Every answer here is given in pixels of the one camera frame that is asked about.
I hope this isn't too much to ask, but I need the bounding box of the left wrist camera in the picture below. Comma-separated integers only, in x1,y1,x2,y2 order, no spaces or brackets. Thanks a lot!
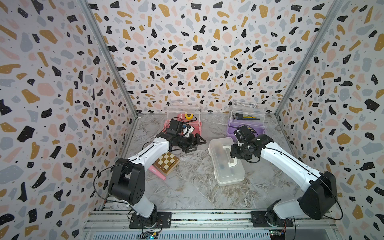
166,117,195,137

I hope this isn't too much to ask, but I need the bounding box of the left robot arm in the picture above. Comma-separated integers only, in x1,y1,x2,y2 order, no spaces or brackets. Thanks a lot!
108,133,207,219

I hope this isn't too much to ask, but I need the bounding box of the yellow tape measure in pink box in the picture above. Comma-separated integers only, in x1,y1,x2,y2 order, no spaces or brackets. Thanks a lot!
185,113,194,120

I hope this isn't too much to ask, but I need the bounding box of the white toolbox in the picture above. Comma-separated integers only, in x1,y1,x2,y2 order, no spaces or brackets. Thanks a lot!
209,137,245,187

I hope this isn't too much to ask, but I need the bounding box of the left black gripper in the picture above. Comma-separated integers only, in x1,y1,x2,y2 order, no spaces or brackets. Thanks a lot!
175,132,207,153

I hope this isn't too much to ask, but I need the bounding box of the purple toolbox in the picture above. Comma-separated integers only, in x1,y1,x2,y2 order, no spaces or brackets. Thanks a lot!
227,101,266,142

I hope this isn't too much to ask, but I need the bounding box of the wooden checkerboard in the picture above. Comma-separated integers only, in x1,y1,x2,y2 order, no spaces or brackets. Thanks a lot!
153,152,180,176

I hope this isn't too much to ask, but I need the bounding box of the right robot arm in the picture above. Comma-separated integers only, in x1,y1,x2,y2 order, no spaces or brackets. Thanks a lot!
231,125,339,227

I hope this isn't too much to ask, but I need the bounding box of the aluminium front rail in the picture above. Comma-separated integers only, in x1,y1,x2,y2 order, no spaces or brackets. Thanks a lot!
79,210,342,240

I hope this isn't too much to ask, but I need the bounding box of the pink toolbox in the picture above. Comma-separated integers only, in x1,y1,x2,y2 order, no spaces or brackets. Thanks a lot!
164,100,202,136

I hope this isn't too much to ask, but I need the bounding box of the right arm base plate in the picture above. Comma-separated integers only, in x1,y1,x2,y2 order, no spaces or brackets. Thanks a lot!
251,211,294,228

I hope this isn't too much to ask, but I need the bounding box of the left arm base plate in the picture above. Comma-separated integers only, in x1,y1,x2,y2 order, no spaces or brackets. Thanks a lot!
129,212,172,230

